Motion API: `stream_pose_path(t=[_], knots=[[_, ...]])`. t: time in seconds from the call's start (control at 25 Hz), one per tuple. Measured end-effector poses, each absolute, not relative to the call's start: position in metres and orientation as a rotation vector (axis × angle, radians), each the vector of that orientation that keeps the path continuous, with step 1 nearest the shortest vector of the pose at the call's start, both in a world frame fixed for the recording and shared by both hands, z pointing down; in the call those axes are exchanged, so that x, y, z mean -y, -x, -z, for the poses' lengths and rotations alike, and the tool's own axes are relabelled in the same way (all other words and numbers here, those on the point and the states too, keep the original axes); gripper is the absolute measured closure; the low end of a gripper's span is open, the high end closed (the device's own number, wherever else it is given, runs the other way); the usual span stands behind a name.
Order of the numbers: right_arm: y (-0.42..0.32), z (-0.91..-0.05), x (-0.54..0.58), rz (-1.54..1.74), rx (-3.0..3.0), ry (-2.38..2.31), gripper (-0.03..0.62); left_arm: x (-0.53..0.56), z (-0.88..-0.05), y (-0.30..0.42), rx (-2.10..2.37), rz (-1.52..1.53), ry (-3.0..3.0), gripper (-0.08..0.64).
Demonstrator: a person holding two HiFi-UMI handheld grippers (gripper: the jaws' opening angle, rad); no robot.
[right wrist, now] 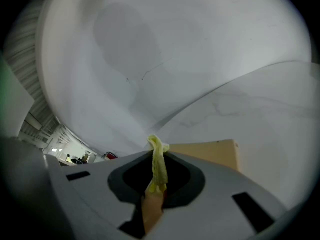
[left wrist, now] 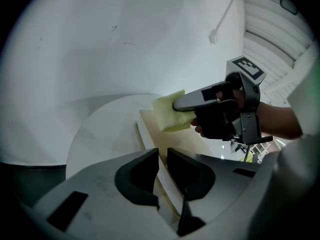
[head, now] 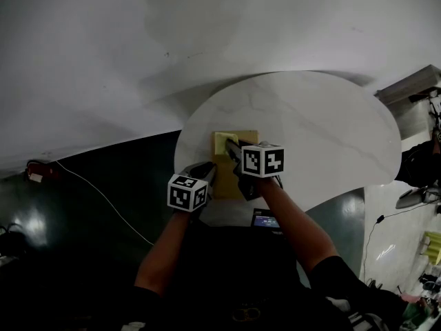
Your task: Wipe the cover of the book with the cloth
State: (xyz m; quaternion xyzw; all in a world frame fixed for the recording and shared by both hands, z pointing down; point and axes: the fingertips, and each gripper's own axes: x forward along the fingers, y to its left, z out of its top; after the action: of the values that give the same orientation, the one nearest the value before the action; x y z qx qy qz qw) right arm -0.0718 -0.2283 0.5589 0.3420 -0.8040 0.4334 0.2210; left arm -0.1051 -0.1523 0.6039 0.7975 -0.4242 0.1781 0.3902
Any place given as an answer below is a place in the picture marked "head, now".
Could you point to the small black screen device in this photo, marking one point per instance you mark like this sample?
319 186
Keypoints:
265 219

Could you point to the grey wooden shelf unit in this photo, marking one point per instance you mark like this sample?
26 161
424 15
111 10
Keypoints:
406 98

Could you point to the yellow-green cloth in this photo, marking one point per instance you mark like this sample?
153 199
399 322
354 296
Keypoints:
222 143

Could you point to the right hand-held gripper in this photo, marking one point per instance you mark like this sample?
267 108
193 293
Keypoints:
263 160

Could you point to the red floor device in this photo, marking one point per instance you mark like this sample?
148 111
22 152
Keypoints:
39 172

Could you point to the gold belt buckle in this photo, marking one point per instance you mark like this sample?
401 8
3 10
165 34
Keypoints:
245 314

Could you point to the tan cutting board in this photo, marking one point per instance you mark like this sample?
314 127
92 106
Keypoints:
225 181

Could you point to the person's black top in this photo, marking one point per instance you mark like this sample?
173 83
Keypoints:
234 271

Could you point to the grey metal floor stand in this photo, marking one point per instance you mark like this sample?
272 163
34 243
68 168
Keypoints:
413 198

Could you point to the person's left forearm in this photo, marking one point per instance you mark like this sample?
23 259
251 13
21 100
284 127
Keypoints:
162 253

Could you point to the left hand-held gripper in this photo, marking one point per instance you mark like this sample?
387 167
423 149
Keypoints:
181 195

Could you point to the person's right forearm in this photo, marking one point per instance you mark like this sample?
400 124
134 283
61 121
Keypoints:
296 226

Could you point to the yellow foam block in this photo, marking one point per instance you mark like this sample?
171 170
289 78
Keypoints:
433 248

